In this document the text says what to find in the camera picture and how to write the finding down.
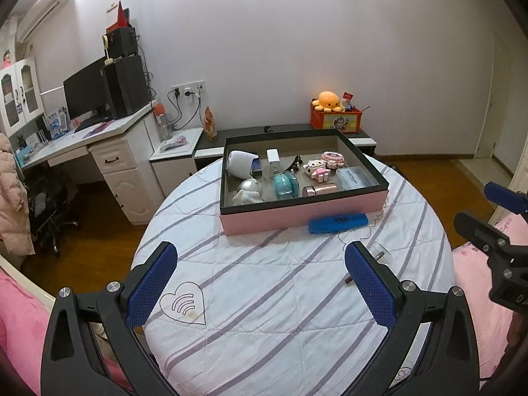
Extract orange octopus plush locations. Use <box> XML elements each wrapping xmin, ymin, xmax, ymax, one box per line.
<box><xmin>311</xmin><ymin>91</ymin><xmax>345</xmax><ymax>113</ymax></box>

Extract blue and white box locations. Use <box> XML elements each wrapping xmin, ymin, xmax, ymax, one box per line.
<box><xmin>45</xmin><ymin>107</ymin><xmax>69</xmax><ymax>139</ymax></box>

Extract white astronaut figurine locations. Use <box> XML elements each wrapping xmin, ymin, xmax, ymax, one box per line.
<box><xmin>231</xmin><ymin>178</ymin><xmax>265</xmax><ymax>207</ymax></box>

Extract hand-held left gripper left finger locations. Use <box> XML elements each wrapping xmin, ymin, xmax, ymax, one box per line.
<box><xmin>40</xmin><ymin>241</ymin><xmax>182</xmax><ymax>396</ymax></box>

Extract black keyboard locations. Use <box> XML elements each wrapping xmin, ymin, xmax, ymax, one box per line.
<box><xmin>74</xmin><ymin>116</ymin><xmax>114</xmax><ymax>133</ymax></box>

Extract white cone-shaped device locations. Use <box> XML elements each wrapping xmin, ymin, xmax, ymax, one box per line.
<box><xmin>226</xmin><ymin>150</ymin><xmax>260</xmax><ymax>179</ymax></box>

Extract pink printed bed sheet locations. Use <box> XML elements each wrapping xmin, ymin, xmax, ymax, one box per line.
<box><xmin>451</xmin><ymin>210</ymin><xmax>528</xmax><ymax>380</ymax></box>

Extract black power cables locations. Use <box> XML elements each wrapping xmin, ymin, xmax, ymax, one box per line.
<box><xmin>165</xmin><ymin>88</ymin><xmax>203</xmax><ymax>130</ymax></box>

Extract white door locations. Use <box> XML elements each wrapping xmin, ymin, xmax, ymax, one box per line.
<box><xmin>474</xmin><ymin>37</ymin><xmax>506</xmax><ymax>159</ymax></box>

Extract black computer tower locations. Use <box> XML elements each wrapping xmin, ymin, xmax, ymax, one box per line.
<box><xmin>103</xmin><ymin>55</ymin><xmax>151</xmax><ymax>119</ymax></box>

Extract white air conditioner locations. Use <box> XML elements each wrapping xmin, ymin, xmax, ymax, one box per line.
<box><xmin>16</xmin><ymin>0</ymin><xmax>69</xmax><ymax>42</ymax></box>

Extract orange toy box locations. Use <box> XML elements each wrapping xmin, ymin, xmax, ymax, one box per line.
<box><xmin>310</xmin><ymin>103</ymin><xmax>364</xmax><ymax>133</ymax></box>

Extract clear glass bottle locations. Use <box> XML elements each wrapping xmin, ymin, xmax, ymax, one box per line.
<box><xmin>346</xmin><ymin>247</ymin><xmax>392</xmax><ymax>286</ymax></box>

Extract red gift box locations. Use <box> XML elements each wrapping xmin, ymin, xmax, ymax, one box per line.
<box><xmin>106</xmin><ymin>1</ymin><xmax>130</xmax><ymax>34</ymax></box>

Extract black speaker box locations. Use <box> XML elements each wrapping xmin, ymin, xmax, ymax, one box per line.
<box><xmin>106</xmin><ymin>27</ymin><xmax>138</xmax><ymax>58</ymax></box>

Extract beige curtain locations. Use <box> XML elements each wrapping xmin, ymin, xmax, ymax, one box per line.
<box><xmin>0</xmin><ymin>16</ymin><xmax>21</xmax><ymax>75</ymax></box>

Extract pink puffer jacket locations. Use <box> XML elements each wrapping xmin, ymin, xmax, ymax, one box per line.
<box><xmin>0</xmin><ymin>133</ymin><xmax>36</xmax><ymax>256</ymax></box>

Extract white charger adapter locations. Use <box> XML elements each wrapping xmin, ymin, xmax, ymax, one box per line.
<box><xmin>266</xmin><ymin>148</ymin><xmax>282</xmax><ymax>176</ymax></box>

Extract pink items on side table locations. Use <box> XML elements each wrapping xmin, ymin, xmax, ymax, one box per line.
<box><xmin>160</xmin><ymin>134</ymin><xmax>188</xmax><ymax>151</ymax></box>

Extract pink blanket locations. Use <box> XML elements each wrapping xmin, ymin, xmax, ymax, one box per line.
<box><xmin>0</xmin><ymin>270</ymin><xmax>133</xmax><ymax>396</ymax></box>

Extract rose gold jar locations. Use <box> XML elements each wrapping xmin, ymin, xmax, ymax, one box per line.
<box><xmin>302</xmin><ymin>184</ymin><xmax>339</xmax><ymax>199</ymax></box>

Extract small white side table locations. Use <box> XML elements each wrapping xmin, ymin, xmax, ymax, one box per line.
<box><xmin>148</xmin><ymin>127</ymin><xmax>205</xmax><ymax>196</ymax></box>

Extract clear bottle with orange cap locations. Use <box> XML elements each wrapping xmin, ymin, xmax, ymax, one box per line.
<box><xmin>153</xmin><ymin>100</ymin><xmax>173</xmax><ymax>141</ymax></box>

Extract white desk with drawers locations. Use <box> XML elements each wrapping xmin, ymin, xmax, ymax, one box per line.
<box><xmin>16</xmin><ymin>101</ymin><xmax>166</xmax><ymax>225</ymax></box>

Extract white glass-door cabinet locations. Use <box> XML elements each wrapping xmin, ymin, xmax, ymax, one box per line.
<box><xmin>0</xmin><ymin>55</ymin><xmax>45</xmax><ymax>137</ymax></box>

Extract clear plastic case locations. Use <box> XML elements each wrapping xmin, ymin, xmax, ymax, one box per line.
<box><xmin>335</xmin><ymin>166</ymin><xmax>369</xmax><ymax>191</ymax></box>

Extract teal egg-shaped box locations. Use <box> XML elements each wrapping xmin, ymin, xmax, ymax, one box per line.
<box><xmin>272</xmin><ymin>171</ymin><xmax>300</xmax><ymax>201</ymax></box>

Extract blue rectangular case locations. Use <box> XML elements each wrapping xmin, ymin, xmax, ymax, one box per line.
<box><xmin>307</xmin><ymin>213</ymin><xmax>369</xmax><ymax>236</ymax></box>

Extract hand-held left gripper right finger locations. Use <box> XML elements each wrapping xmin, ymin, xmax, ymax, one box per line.
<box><xmin>344</xmin><ymin>241</ymin><xmax>481</xmax><ymax>396</ymax></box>

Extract white bed frame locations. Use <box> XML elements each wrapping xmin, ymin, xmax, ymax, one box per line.
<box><xmin>0</xmin><ymin>253</ymin><xmax>58</xmax><ymax>302</ymax></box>

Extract black office chair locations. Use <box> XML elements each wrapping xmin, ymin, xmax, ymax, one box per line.
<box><xmin>16</xmin><ymin>169</ymin><xmax>81</xmax><ymax>258</ymax></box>

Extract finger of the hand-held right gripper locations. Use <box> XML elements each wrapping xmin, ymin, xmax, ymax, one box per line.
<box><xmin>454</xmin><ymin>211</ymin><xmax>510</xmax><ymax>256</ymax></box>
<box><xmin>483</xmin><ymin>181</ymin><xmax>528</xmax><ymax>215</ymax></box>

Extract black computer monitor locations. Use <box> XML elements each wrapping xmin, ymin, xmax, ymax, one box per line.
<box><xmin>63</xmin><ymin>55</ymin><xmax>110</xmax><ymax>122</ymax></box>

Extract white and pink block figure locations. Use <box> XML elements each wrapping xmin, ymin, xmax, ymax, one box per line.
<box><xmin>303</xmin><ymin>160</ymin><xmax>331</xmax><ymax>183</ymax></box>

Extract pink box with black rim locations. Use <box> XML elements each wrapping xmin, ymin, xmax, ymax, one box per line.
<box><xmin>218</xmin><ymin>129</ymin><xmax>390</xmax><ymax>237</ymax></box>

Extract white wall socket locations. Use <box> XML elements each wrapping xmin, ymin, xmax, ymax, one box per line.
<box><xmin>171</xmin><ymin>81</ymin><xmax>205</xmax><ymax>96</ymax></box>

